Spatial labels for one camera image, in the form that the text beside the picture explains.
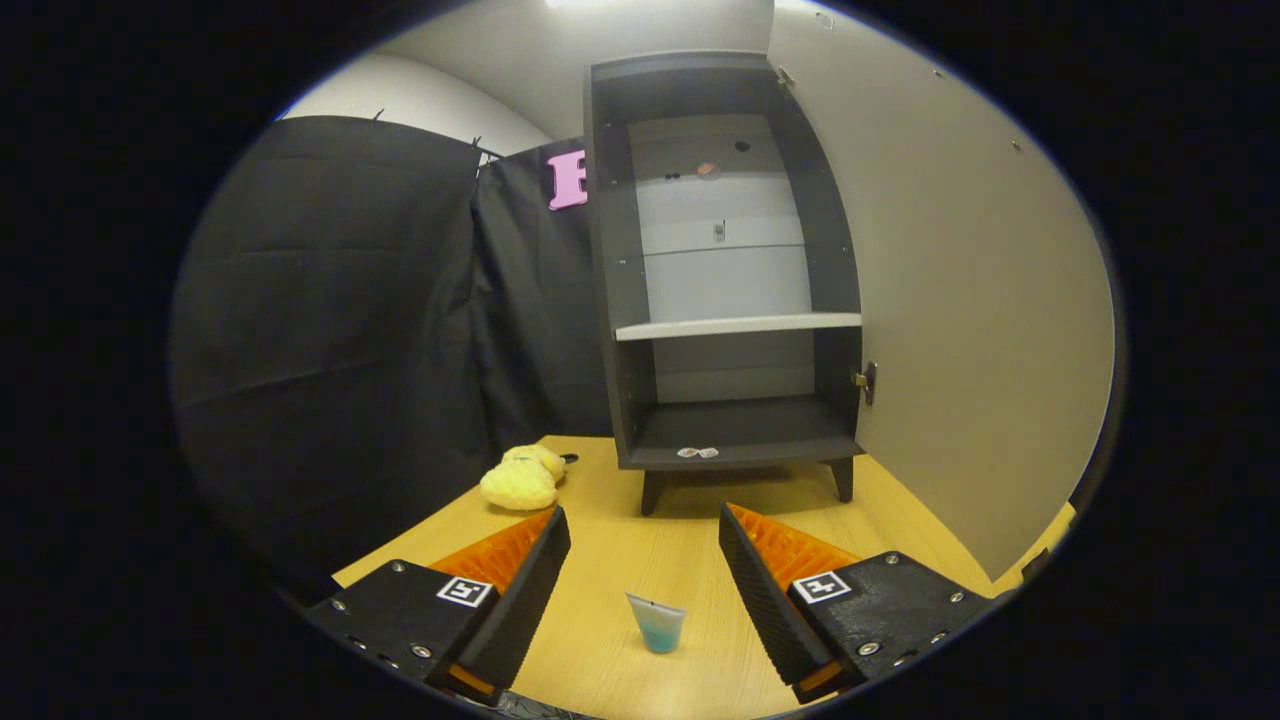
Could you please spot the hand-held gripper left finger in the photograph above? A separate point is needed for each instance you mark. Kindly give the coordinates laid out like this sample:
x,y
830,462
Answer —
x,y
530,600

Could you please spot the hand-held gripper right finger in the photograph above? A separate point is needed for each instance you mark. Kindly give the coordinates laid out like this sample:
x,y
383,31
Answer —
x,y
768,600

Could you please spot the blue and white tube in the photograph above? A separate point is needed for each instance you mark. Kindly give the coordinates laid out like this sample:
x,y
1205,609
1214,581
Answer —
x,y
660,628

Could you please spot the beige cabinet door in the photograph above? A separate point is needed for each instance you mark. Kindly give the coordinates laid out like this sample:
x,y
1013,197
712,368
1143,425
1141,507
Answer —
x,y
960,300

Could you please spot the yellow plush toy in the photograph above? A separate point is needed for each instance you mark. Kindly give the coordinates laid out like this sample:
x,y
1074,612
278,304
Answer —
x,y
520,482

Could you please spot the metal door hinge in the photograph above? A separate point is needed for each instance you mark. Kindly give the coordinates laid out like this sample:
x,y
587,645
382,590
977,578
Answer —
x,y
785,75
866,382

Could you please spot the white cabinet shelf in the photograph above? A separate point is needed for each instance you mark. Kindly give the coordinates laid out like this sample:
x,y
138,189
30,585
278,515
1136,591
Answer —
x,y
735,326

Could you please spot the black backdrop cloth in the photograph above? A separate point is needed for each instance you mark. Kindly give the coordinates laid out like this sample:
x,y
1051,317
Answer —
x,y
330,330

